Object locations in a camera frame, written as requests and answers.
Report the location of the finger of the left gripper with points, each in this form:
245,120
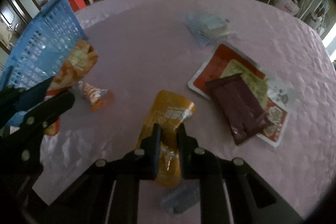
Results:
34,94
39,117

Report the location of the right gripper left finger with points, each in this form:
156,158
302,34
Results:
108,191

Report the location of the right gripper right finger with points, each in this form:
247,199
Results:
231,191

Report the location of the orange long snack bar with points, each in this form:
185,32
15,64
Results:
97,97

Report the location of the small blue wafer packet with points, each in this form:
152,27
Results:
181,199

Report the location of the dark maroon snack packet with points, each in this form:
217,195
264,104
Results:
240,107

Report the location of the white ring cookies bag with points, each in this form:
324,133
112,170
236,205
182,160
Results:
169,110

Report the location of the red white large snack pack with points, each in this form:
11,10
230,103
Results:
276,98

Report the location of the clear grey biscuit bag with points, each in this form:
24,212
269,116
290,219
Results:
207,29

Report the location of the red orange snack packet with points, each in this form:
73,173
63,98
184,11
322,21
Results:
81,59

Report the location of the blue plastic basket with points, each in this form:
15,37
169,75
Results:
43,46

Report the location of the dark wooden door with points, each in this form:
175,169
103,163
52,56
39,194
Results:
12,17

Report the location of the pink quilted tablecloth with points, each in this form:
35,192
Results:
144,47

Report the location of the white pink shopping bag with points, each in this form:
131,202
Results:
289,6

